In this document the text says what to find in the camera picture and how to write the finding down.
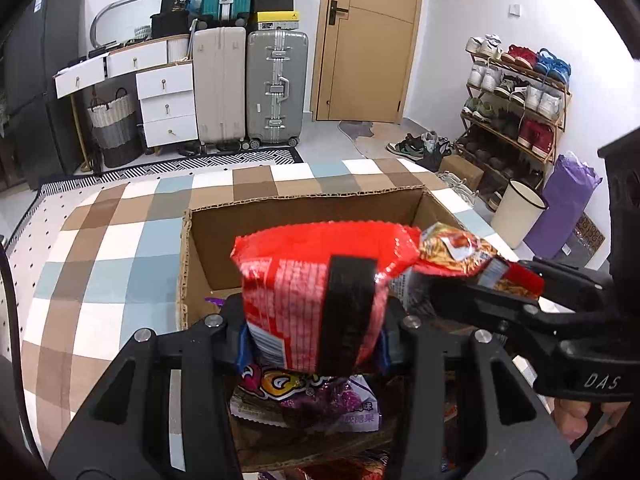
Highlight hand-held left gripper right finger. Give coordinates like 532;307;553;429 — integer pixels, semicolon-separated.
377;300;578;480

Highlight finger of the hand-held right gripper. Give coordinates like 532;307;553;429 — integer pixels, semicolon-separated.
517;256;614;314
430;279;567;357

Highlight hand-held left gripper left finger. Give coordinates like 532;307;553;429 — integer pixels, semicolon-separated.
47;294;251;480

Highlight orange red snack packet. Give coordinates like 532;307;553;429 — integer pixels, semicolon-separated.
390;222;546;311

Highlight purple snack packet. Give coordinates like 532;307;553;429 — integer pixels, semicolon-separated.
230;362;383;433

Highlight red patterned snack packet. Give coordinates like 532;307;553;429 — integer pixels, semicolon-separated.
295;452;396;480

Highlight person's right hand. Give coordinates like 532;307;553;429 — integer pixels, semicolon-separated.
550;395;640;446

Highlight purple bag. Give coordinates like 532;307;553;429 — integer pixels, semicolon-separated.
522;152;601;261

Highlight white trash bin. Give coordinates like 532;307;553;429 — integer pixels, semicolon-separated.
490;178;548;250

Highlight small brown cardboard box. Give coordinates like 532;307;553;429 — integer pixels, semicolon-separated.
440;154;485;191

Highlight rows of stored shoes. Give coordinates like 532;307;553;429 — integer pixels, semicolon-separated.
462;34;573;161

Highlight checked tablecloth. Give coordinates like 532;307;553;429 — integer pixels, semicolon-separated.
0;157;521;461

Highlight pile of loose shoes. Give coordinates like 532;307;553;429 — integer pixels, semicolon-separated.
385;130;453;171

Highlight wooden shoe rack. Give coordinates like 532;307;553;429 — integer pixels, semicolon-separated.
457;35;573;201

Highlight black and white patterned rug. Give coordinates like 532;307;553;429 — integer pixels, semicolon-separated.
37;147;306;196

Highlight woven laundry basket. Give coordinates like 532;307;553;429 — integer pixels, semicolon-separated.
86;87;143;168

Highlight silver suitcase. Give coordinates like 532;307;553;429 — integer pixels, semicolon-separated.
245;29;310;150

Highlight beige suitcase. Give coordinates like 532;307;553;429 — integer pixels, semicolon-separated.
192;25;249;146

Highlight white drawer desk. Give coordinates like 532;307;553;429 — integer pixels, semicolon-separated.
54;35;198;153

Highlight wooden door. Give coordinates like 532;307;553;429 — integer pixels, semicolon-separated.
310;0;426;123

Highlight white ribbed cylinder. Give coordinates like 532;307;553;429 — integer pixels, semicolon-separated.
166;35;193;63

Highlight yellow and black shoe box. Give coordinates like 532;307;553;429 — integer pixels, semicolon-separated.
250;10;301;32

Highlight black round box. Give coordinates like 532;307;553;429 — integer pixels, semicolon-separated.
150;10;193;38

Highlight dark refrigerator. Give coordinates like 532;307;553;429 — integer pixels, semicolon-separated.
0;0;86;191

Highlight grey metal hoop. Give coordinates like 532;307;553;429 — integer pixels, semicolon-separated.
89;0;163;46

